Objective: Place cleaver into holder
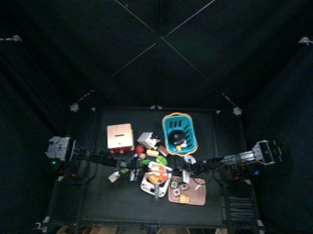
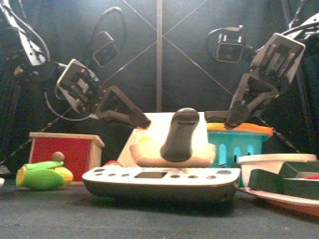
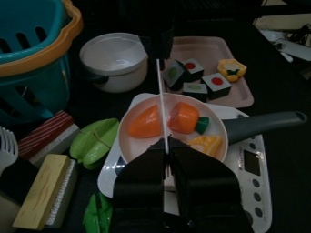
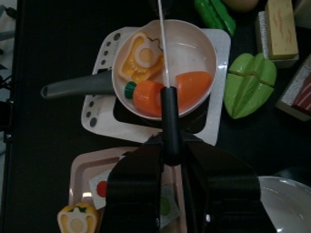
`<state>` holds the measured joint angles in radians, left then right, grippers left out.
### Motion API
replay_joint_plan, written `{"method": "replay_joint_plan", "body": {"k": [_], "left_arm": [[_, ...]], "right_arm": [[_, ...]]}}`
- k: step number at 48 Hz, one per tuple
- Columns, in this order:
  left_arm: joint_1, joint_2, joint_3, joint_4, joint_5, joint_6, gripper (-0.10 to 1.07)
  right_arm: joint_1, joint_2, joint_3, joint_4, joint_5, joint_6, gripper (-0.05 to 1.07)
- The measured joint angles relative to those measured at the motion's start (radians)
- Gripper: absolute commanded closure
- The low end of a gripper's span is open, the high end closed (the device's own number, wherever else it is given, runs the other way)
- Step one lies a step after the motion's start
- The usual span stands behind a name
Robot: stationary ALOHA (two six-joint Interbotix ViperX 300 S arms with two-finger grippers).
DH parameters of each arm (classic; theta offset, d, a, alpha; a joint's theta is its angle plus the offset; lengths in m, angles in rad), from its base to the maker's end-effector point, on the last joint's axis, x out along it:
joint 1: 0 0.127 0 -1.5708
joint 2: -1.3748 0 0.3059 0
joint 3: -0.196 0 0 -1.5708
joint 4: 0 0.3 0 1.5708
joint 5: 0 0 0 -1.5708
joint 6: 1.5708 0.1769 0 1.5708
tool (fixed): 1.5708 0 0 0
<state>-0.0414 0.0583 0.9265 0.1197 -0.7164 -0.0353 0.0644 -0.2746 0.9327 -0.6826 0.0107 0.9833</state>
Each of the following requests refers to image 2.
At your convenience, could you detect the white utensil holder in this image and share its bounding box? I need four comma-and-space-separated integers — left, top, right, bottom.
118, 111, 210, 168

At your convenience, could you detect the teal plastic basket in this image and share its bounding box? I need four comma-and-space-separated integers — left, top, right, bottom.
206, 129, 273, 188

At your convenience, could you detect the red toy tomato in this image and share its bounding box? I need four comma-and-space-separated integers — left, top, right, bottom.
103, 160, 124, 168

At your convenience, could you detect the white round dish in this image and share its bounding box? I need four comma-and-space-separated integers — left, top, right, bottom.
236, 153, 319, 188

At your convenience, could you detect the red wooden box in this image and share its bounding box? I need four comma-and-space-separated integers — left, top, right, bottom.
28, 132, 106, 183

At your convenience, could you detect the brown toy egg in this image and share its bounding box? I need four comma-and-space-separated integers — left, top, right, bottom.
50, 151, 67, 163

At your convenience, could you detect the dark green toy block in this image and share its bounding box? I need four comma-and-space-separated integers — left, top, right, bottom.
283, 177, 319, 201
278, 161, 319, 180
248, 168, 289, 195

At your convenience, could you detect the toy corn cob green husk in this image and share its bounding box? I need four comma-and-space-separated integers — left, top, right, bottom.
15, 160, 75, 191

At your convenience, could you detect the pink plastic tray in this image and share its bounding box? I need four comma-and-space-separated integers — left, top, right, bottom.
239, 186, 319, 218

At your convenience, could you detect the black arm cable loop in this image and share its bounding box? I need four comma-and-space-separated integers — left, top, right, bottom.
43, 90, 92, 122

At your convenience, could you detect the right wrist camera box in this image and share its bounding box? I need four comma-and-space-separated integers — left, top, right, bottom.
215, 32, 247, 63

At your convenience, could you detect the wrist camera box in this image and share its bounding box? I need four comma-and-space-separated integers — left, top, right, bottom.
91, 31, 122, 68
215, 32, 247, 63

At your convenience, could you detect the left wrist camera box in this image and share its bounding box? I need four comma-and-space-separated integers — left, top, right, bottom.
91, 31, 122, 68

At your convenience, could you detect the beige toy pan grey handle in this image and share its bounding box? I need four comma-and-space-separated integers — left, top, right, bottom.
130, 107, 218, 169

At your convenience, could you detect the thin diagonal brace wire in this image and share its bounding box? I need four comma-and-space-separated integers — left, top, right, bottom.
122, 0, 303, 154
0, 0, 208, 165

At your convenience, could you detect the grey metal frame pole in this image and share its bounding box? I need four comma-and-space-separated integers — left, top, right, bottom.
156, 0, 164, 113

